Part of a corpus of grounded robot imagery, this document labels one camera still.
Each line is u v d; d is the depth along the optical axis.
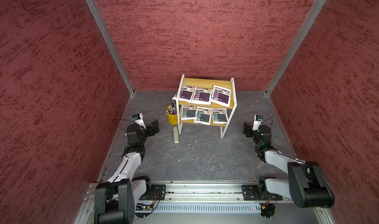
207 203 0.74
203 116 0.85
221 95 0.72
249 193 0.73
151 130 0.77
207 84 0.78
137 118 0.74
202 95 0.71
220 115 0.85
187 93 0.73
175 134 0.92
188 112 0.86
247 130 0.81
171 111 0.87
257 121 0.78
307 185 0.42
